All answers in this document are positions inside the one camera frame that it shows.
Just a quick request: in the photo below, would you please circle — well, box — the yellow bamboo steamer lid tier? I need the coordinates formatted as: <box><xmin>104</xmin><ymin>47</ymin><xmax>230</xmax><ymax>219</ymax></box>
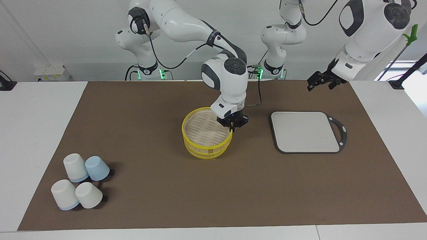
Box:
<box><xmin>181</xmin><ymin>107</ymin><xmax>233</xmax><ymax>149</ymax></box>

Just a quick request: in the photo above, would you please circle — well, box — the white steamer liner cloth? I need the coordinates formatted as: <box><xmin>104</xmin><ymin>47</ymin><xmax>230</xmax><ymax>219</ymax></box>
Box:
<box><xmin>185</xmin><ymin>111</ymin><xmax>231</xmax><ymax>143</ymax></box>

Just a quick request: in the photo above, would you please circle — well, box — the yellow bamboo steamer base tier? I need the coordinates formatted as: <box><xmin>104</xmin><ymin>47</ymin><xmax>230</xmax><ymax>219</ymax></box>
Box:
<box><xmin>184</xmin><ymin>135</ymin><xmax>231</xmax><ymax>159</ymax></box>

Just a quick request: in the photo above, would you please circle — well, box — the brown table mat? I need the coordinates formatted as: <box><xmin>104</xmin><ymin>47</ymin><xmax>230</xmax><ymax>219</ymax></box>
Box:
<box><xmin>17</xmin><ymin>81</ymin><xmax>427</xmax><ymax>231</ymax></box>

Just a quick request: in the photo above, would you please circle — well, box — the black stand pole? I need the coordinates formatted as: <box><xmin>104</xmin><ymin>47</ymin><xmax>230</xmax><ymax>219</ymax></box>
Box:
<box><xmin>389</xmin><ymin>53</ymin><xmax>427</xmax><ymax>90</ymax></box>

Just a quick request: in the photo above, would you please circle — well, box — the green clip on rod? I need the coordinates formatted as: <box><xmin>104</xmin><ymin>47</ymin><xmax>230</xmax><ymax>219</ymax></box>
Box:
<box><xmin>380</xmin><ymin>24</ymin><xmax>419</xmax><ymax>80</ymax></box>

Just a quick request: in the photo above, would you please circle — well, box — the light blue plastic cup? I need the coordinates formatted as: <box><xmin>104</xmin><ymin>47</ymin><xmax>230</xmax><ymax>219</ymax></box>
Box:
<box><xmin>85</xmin><ymin>156</ymin><xmax>110</xmax><ymax>181</ymax></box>

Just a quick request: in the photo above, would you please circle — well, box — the white plastic cup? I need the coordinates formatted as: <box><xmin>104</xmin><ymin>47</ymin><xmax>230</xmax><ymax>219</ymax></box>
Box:
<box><xmin>75</xmin><ymin>182</ymin><xmax>103</xmax><ymax>209</ymax></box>

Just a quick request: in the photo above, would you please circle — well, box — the white cup blue rim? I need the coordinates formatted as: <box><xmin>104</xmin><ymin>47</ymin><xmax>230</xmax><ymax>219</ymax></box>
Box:
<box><xmin>51</xmin><ymin>179</ymin><xmax>80</xmax><ymax>211</ymax></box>
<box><xmin>63</xmin><ymin>153</ymin><xmax>89</xmax><ymax>183</ymax></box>

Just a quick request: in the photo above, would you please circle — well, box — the white power strip box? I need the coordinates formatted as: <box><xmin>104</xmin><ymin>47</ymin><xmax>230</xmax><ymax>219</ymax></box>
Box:
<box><xmin>33</xmin><ymin>65</ymin><xmax>72</xmax><ymax>82</ymax></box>

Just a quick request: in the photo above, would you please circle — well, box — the black table clamp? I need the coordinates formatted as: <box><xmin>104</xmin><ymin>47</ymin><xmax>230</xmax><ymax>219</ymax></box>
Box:
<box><xmin>0</xmin><ymin>70</ymin><xmax>17</xmax><ymax>91</ymax></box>

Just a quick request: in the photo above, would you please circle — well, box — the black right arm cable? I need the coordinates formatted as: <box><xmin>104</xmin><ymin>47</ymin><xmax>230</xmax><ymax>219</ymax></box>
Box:
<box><xmin>130</xmin><ymin>15</ymin><xmax>262</xmax><ymax>107</ymax></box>

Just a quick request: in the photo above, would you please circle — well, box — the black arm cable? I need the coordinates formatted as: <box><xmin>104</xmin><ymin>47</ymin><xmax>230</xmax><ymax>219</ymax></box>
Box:
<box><xmin>299</xmin><ymin>0</ymin><xmax>339</xmax><ymax>26</ymax></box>
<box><xmin>130</xmin><ymin>15</ymin><xmax>262</xmax><ymax>107</ymax></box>

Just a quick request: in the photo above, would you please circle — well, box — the white cutting board grey handle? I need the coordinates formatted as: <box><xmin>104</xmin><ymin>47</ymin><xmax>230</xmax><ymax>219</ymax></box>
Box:
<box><xmin>270</xmin><ymin>111</ymin><xmax>347</xmax><ymax>154</ymax></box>

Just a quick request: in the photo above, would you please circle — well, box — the black base cable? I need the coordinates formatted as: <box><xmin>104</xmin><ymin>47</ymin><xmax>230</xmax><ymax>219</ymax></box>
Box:
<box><xmin>237</xmin><ymin>50</ymin><xmax>269</xmax><ymax>80</ymax></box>
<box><xmin>125</xmin><ymin>64</ymin><xmax>139</xmax><ymax>81</ymax></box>

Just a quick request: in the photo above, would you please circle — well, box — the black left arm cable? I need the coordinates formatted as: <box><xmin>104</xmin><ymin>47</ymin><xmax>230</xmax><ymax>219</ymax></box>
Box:
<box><xmin>299</xmin><ymin>0</ymin><xmax>339</xmax><ymax>26</ymax></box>

